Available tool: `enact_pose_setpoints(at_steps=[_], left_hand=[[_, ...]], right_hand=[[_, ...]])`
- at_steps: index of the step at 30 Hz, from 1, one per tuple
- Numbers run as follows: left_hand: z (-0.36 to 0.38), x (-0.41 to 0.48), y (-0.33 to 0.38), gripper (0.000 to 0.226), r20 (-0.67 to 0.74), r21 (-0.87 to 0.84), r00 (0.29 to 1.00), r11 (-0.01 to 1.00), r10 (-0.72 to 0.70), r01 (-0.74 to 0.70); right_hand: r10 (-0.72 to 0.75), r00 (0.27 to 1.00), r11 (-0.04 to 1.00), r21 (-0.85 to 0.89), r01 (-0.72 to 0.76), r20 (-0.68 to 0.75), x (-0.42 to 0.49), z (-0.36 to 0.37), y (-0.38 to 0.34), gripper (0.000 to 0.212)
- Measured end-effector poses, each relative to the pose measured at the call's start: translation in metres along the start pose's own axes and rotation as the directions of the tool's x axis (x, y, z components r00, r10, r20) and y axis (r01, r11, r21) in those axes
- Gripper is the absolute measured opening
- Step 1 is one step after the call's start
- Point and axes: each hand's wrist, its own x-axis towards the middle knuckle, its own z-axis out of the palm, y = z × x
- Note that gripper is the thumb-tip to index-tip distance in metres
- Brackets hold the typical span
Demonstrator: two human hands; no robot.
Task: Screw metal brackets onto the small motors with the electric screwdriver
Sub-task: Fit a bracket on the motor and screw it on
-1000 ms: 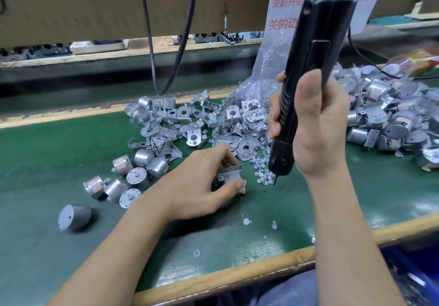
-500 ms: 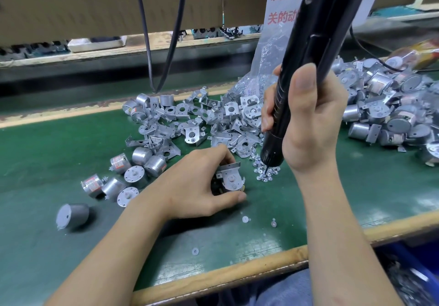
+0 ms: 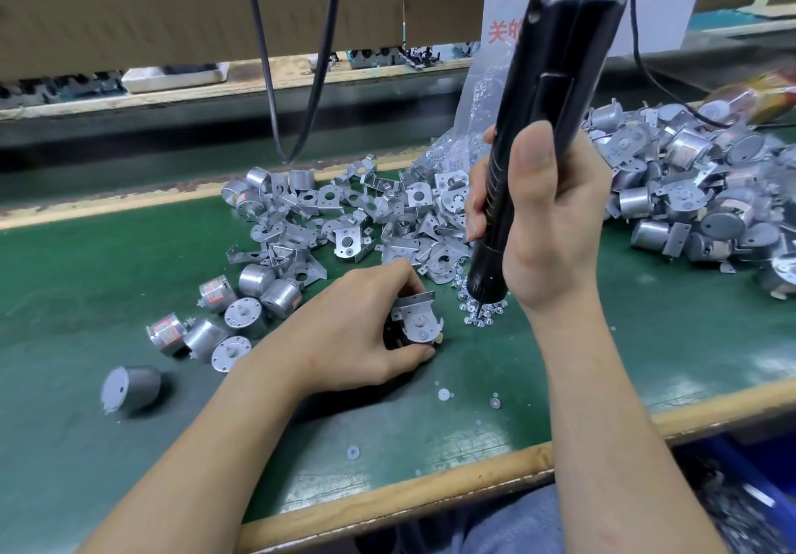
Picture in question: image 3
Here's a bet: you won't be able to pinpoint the silver metal bracket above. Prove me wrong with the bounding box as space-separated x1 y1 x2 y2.
388 290 439 331

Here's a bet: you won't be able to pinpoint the black electric screwdriver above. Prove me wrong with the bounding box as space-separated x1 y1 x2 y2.
464 0 629 306

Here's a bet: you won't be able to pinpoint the grey blue trousers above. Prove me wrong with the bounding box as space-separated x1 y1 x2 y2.
460 485 567 554

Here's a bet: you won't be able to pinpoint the dark blue crate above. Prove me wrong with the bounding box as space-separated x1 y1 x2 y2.
684 429 796 554

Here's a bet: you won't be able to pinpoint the green bench mat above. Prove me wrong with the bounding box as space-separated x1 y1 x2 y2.
0 150 796 554

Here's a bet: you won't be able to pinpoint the person's left hand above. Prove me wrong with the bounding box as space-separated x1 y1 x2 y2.
264 259 439 400

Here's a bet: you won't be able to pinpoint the pile of assembled motors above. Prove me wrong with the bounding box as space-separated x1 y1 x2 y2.
585 97 796 294

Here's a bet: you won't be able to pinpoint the orange packet in plastic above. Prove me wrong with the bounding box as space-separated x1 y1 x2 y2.
702 68 796 126

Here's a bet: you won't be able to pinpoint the small clear plastic bag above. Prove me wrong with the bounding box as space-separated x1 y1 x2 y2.
450 56 514 176

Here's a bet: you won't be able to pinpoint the silver round motor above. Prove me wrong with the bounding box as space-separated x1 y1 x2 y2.
386 305 445 350

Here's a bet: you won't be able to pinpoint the person's right hand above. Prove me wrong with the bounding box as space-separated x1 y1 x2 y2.
466 121 614 315

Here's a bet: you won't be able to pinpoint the pile of silver motors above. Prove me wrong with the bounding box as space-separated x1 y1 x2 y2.
99 261 306 416

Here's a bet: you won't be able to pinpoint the brown back panel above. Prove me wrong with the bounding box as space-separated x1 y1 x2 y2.
0 0 493 82

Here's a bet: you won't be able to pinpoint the pile of metal brackets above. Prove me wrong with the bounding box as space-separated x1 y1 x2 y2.
221 131 480 288

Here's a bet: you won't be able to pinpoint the black hanging cable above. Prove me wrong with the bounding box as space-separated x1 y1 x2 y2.
236 0 288 164
286 0 346 164

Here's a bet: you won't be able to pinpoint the person's left forearm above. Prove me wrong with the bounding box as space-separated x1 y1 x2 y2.
77 354 313 554

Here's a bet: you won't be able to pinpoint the person's right forearm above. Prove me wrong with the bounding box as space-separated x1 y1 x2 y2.
522 296 729 554

